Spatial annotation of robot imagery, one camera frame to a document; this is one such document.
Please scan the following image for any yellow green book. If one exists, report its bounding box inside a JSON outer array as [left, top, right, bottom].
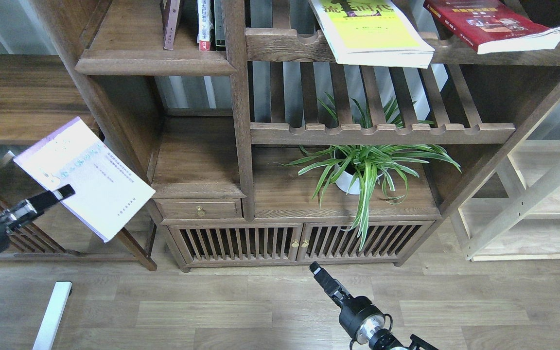
[[309, 0, 434, 69]]

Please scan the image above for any white and purple book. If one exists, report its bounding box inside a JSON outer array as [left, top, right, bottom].
[[14, 117, 154, 242]]

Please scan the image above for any dark upright book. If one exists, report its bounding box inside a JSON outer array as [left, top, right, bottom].
[[212, 0, 226, 51]]

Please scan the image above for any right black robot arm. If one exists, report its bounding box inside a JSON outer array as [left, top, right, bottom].
[[309, 262, 436, 350]]

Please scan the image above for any dark wooden bookshelf cabinet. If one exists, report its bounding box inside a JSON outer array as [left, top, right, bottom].
[[30, 0, 560, 272]]

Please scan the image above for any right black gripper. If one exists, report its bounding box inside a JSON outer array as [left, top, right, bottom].
[[309, 262, 392, 343]]

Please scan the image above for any red white upright book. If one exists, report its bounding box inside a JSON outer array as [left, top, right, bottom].
[[196, 0, 213, 52]]

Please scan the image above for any brass drawer knob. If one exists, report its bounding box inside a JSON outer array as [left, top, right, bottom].
[[196, 206, 206, 217]]

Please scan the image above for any light wooden shelf unit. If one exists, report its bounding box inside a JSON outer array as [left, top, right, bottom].
[[451, 109, 560, 261]]

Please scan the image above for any dark slatted wooden rack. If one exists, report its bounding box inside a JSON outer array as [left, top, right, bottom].
[[0, 197, 156, 269]]

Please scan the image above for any white bar on floor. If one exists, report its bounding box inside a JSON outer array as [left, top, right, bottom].
[[33, 281, 72, 350]]

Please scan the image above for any white plant pot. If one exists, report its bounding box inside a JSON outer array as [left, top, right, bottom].
[[334, 167, 361, 195]]

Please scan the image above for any dark wooden side table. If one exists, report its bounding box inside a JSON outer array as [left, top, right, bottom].
[[0, 54, 156, 261]]

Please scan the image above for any green spider plant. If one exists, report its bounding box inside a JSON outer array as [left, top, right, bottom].
[[282, 92, 461, 251]]

